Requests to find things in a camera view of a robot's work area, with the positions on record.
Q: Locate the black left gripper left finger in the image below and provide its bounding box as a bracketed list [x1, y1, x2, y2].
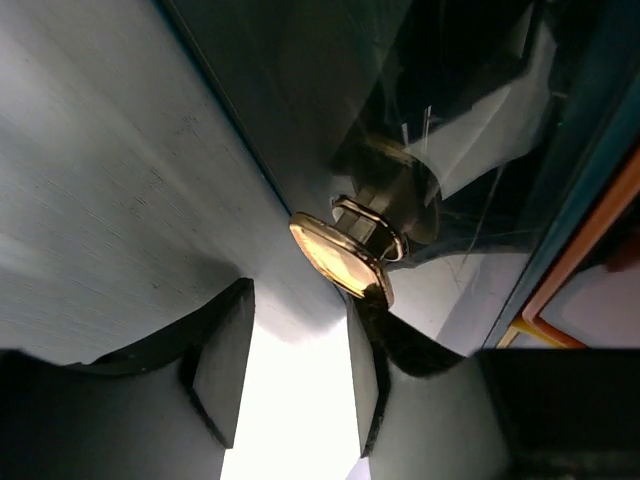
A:
[1, 278, 255, 479]

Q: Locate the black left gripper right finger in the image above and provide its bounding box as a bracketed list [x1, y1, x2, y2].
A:
[347, 299, 639, 479]

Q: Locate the transparent drawer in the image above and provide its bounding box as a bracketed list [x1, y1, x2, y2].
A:
[164, 1, 613, 306]

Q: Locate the teal drawer cabinet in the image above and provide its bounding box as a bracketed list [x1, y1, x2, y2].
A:
[154, 0, 640, 351]

